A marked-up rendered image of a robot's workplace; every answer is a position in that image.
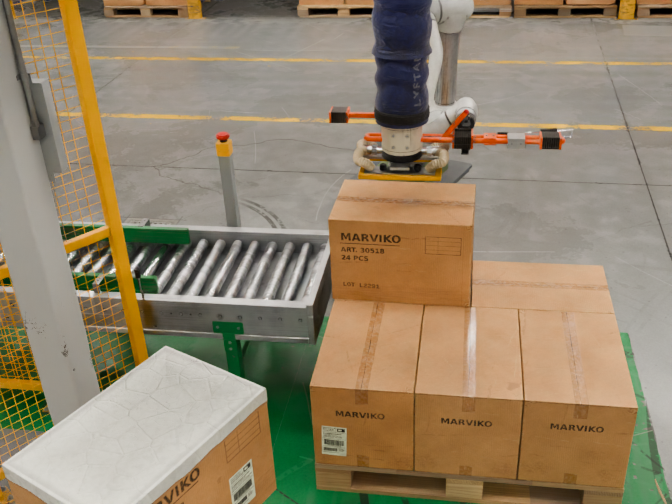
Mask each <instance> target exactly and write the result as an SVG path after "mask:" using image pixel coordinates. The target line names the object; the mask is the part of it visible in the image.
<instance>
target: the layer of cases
mask: <svg viewBox="0 0 672 504"><path fill-rule="evenodd" d="M470 300H471V302H470ZM470 300H469V307H457V306H441V305H426V304H410V303H394V302H378V301H363V300H347V299H335V300H334V303H333V306H332V310H331V313H330V317H329V320H328V324H327V327H326V331H325V334H324V338H323V341H322V344H321V348H320V351H319V355H318V358H317V362H316V365H315V369H314V372H313V375H312V379H311V382H310V386H309V387H310V400H311V412H312V425H313V438H314V451H315V462H316V463H321V464H333V465H345V466H357V467H369V468H381V469H394V470H406V471H413V469H414V470H415V471H418V472H430V473H442V474H454V475H466V476H479V477H491V478H503V479H516V477H517V479H518V480H527V481H539V482H551V483H563V484H576V485H588V486H600V487H612V488H624V483H625V477H626V472H627V466H628V461H629V455H630V450H631V444H632V439H633V433H634V428H635V423H636V417H637V412H638V405H637V401H636V397H635V393H634V389H633V385H632V381H631V377H630V373H629V369H628V365H627V361H626V357H625V353H624V349H623V345H622V341H621V337H620V333H619V329H618V325H617V321H616V317H615V313H614V309H613V305H612V300H611V296H610V292H609V288H608V284H607V280H606V276H605V272H604V268H603V266H598V265H573V264H548V263H524V262H499V261H474V260H473V261H472V280H471V287H470Z"/></svg>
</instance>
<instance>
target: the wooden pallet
mask: <svg viewBox="0 0 672 504"><path fill-rule="evenodd" d="M315 471H316V485H317V489H320V490H331V491H343V492H354V493H366V494H377V495H389V496H400V497H411V498H423V499H434V500H446V501H457V502H468V503H480V504H621V503H622V498H623V493H624V488H612V487H600V486H588V485H576V484H563V483H551V482H539V481H527V480H518V479H517V477H516V479H503V478H491V477H479V476H466V475H454V474H442V473H430V472H418V471H415V470H414V469H413V471H406V470H394V469H381V468H369V467H357V466H345V465H333V464H321V463H316V462H315ZM360 471H362V472H360ZM372 472H374V473H372ZM384 473H386V474H384ZM396 474H398V475H396ZM408 475H410V476H408ZM420 476H422V477H420ZM432 477H434V478H432ZM444 478H446V479H444ZM492 482H494V483H492ZM504 483H506V484H504ZM516 484H518V485H516ZM528 485H530V486H528ZM540 486H542V487H540ZM552 487H554V488H552ZM564 488H566V489H564ZM576 489H578V490H576Z"/></svg>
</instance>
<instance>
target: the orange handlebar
mask: <svg viewBox="0 0 672 504"><path fill-rule="evenodd" d="M349 118H375V117H374V112H349ZM442 135H443V134H424V133H422V137H421V142H428V143H452V134H450V135H449V136H448V137H441V136H442ZM423 136H440V137H423ZM364 140H366V141H372V142H382V136H381V133H366V134H365V135H364ZM473 143H484V145H496V144H507V143H508V139H507V135H496V133H484V134H473ZM525 144H540V139H539V135H525Z"/></svg>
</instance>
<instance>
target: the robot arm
mask: <svg viewBox="0 0 672 504"><path fill-rule="evenodd" d="M473 10H474V2H473V0H433V1H432V5H431V8H430V12H431V18H432V33H431V38H430V46H431V48H432V53H431V54H430V55H429V64H428V67H429V77H428V80H427V88H428V93H429V106H430V116H429V120H428V122H427V123H426V124H424V125H423V131H422V133H424V134H444V133H445V131H446V130H447V129H448V128H449V127H450V126H451V125H452V123H453V122H454V121H455V120H456V119H457V118H458V117H459V115H460V114H461V113H462V112H463V111H464V110H465V109H468V110H469V114H468V115H467V116H466V117H465V118H464V119H463V120H462V121H461V123H460V124H459V125H458V126H457V127H456V128H457V129H473V128H474V126H475V124H476V118H477V116H478V107H477V105H476V103H475V102H474V100H473V99H472V98H470V97H463V98H461V99H459V100H458V101H457V102H456V101H455V93H456V77H457V61H458V47H459V32H460V31H461V30H462V28H463V25H464V23H465V21H466V19H468V18H469V17H470V16H471V15H472V13H473ZM435 90H436V93H435ZM434 94H435V101H434ZM469 150H470V149H461V155H469ZM425 163H426V162H411V164H410V167H414V164H420V165H421V167H423V166H424V164H425Z"/></svg>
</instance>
